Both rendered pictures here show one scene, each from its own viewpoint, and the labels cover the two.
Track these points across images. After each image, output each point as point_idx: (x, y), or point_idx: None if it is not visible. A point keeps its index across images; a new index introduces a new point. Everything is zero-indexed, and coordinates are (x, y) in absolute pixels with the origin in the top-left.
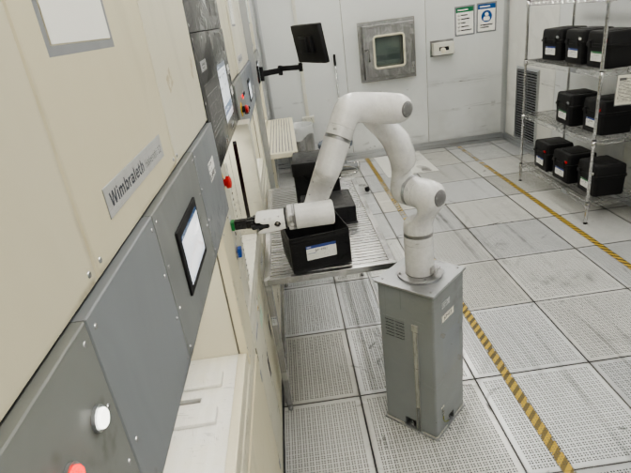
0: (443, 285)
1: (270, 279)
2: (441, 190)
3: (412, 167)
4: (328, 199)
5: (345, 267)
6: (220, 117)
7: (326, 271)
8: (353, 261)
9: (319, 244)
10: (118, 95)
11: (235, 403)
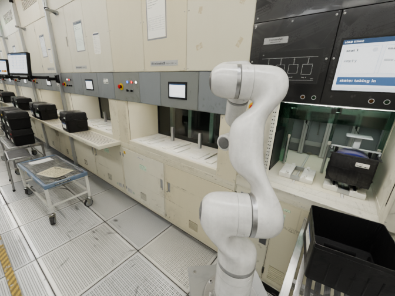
0: (191, 291)
1: (305, 220)
2: (201, 204)
3: (234, 169)
4: (227, 134)
5: (295, 263)
6: (294, 77)
7: (295, 248)
8: (306, 279)
9: (309, 229)
10: (163, 47)
11: (194, 161)
